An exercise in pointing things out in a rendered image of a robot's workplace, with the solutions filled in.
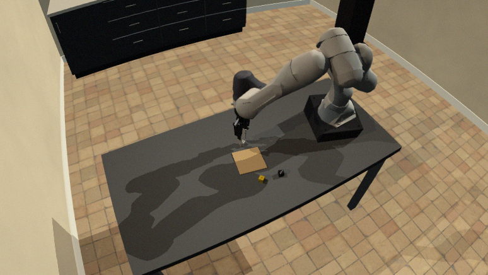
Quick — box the orange flat mat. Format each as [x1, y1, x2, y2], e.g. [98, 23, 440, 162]
[232, 147, 267, 175]

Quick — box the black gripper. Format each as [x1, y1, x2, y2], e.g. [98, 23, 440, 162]
[233, 109, 250, 144]

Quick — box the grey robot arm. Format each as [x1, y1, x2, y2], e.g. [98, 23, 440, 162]
[231, 28, 377, 128]

